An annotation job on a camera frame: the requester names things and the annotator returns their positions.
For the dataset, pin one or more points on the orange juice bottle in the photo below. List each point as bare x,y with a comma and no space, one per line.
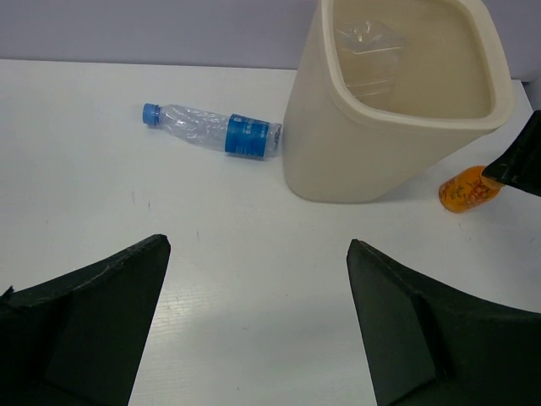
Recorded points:
467,190

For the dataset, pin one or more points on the clear bottle green white label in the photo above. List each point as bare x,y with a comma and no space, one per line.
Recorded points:
369,54

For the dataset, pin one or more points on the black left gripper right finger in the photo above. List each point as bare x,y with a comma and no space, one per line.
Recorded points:
430,344

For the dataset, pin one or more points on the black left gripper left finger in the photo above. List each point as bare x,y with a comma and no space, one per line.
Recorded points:
78,339

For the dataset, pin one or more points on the beige plastic bin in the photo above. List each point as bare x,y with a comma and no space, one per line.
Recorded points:
452,87

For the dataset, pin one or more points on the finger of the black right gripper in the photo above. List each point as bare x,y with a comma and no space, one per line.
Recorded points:
520,165

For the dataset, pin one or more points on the crushed bottle blue label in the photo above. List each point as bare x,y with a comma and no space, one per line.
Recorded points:
234,134

